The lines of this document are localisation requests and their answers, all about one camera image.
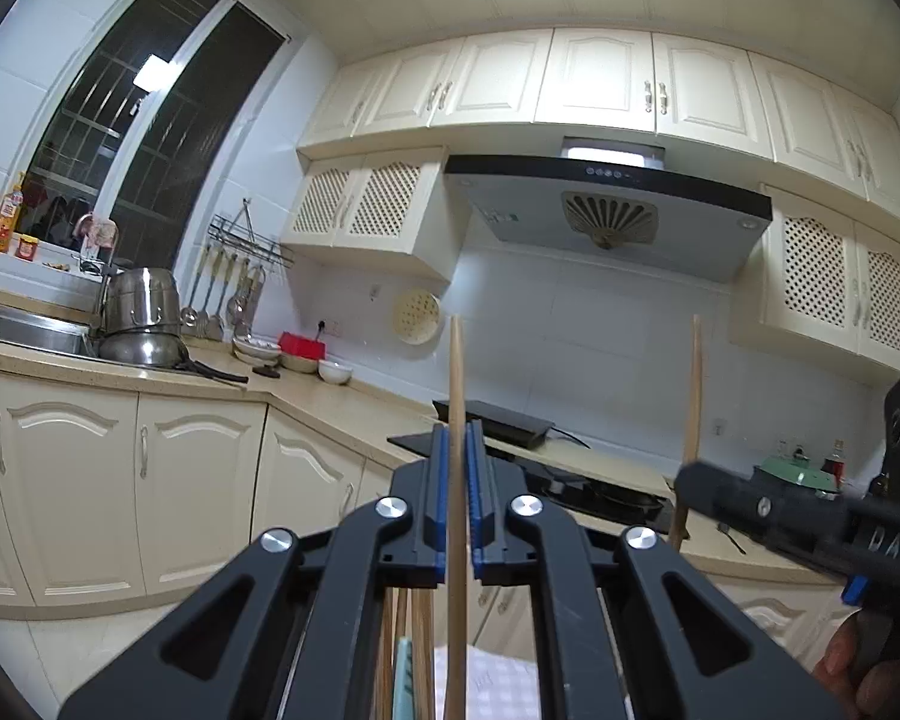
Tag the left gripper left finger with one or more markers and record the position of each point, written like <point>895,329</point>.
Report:
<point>291,626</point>

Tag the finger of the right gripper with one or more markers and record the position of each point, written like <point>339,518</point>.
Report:
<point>854,591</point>
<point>840,536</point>

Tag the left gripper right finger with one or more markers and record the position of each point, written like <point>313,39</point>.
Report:
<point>624,626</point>

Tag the right hand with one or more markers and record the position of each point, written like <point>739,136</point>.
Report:
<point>875,695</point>

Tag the green appliance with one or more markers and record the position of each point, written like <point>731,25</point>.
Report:
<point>788,471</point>

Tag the light blue knife sheath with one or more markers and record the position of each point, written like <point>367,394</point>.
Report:
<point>402,700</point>

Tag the black gas stove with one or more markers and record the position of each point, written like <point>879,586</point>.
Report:
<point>576,492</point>

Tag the cream lower cabinets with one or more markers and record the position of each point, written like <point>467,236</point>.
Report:
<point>115,504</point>

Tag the cream cabinets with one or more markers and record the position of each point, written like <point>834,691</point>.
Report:
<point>823,282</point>
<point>115,504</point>

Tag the wooden chopstick on table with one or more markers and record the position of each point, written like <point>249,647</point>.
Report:
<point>692,440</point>
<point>457,535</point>

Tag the black induction cooker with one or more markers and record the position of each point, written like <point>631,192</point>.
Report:
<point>495,419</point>

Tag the cream upper cabinets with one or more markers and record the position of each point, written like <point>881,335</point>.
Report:
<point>823,282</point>

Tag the white bowl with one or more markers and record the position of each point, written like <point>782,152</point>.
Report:
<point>334,372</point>

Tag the red box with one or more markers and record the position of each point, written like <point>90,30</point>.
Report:
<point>301,347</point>

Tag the stainless steel pots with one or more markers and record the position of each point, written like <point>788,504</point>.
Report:
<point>140,325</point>

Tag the steel sink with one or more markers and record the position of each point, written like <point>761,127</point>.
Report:
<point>23,328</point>

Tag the hanging utensil rack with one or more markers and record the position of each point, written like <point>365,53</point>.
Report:
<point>233,269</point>

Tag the range hood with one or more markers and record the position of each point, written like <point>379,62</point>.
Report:
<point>640,215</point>

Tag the orange bottle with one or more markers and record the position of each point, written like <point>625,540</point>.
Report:
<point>10,205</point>

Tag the window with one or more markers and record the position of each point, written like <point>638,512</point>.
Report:
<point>136,134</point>

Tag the round cream wall strainer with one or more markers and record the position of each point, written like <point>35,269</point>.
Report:
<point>416,316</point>

